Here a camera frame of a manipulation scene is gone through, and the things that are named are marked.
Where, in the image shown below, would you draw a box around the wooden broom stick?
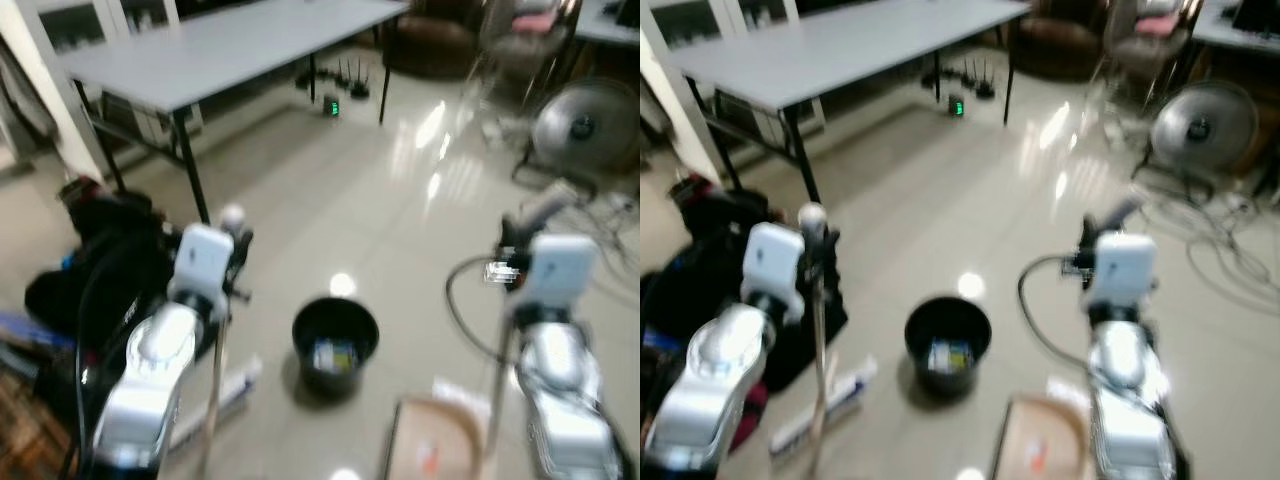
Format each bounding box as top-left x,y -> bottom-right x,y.
198,204 -> 247,480
797,202 -> 833,480

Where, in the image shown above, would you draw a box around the black router with antennas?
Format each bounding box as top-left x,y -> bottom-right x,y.
958,58 -> 997,99
333,58 -> 372,100

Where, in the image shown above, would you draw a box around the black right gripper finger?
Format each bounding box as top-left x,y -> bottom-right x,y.
517,191 -> 580,234
1097,197 -> 1144,237

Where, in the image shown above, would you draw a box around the grey round floor fan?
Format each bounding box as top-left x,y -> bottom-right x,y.
513,77 -> 641,197
1133,79 -> 1260,193

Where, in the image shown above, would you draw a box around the rubbish packet in bin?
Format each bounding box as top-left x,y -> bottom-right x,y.
312,339 -> 361,371
927,339 -> 976,372

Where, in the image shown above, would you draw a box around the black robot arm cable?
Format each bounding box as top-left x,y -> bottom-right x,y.
1017,254 -> 1097,373
444,254 -> 523,367

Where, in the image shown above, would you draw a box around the grey folding table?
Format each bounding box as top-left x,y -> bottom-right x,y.
55,0 -> 412,223
664,0 -> 1032,205

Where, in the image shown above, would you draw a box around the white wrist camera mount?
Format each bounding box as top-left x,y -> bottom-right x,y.
168,224 -> 237,309
1089,231 -> 1159,309
518,234 -> 600,313
741,222 -> 807,313

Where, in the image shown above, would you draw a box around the brown leather armchair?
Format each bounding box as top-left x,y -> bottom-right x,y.
383,0 -> 483,81
1008,0 -> 1107,82

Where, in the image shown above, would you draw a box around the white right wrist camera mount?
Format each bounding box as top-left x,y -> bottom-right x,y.
1089,231 -> 1159,309
518,234 -> 600,313

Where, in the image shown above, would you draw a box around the white glass door cabinet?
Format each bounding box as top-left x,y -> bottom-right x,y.
20,0 -> 183,53
646,0 -> 803,47

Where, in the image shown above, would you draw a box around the brown dustpan with handle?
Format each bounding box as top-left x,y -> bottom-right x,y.
990,394 -> 1094,480
384,318 -> 517,480

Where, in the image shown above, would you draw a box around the chair with pink cushion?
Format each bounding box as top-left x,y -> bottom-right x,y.
478,0 -> 584,105
1098,0 -> 1204,105

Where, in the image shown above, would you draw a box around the black bag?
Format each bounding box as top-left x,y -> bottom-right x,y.
24,178 -> 206,356
642,178 -> 849,393

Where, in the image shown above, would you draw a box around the white long box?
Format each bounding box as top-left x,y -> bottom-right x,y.
768,354 -> 880,463
168,354 -> 264,453

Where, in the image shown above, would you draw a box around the tangled floor cables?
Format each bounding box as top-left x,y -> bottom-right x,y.
560,185 -> 641,263
1140,180 -> 1280,323

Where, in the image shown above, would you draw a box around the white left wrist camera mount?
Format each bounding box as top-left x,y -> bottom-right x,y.
168,224 -> 237,309
741,222 -> 807,313

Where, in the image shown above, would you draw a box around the black round waste bin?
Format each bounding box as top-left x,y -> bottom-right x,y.
291,296 -> 382,394
904,295 -> 994,397

